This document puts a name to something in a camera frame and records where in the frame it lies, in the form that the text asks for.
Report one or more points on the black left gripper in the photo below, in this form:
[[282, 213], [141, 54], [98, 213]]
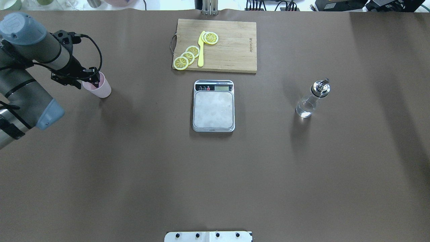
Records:
[[74, 67]]

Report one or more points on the pink plastic cup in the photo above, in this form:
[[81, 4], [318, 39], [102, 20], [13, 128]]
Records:
[[102, 91]]

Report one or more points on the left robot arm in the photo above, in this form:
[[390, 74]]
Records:
[[25, 43]]

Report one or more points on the silver kitchen scale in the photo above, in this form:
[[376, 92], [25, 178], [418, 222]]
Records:
[[213, 107]]

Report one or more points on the lemon slice near board end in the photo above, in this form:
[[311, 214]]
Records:
[[180, 63]]

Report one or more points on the middle lemon slice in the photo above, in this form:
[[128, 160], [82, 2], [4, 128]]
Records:
[[190, 57]]

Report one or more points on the yellow plastic knife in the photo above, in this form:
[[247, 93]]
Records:
[[201, 49]]

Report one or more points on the wooden cutting board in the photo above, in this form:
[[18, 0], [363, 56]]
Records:
[[236, 50]]

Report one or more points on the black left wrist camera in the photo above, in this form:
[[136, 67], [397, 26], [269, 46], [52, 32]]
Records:
[[67, 39]]

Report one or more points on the aluminium frame post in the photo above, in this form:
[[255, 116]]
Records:
[[210, 7]]

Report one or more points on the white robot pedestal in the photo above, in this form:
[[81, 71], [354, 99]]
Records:
[[209, 236]]

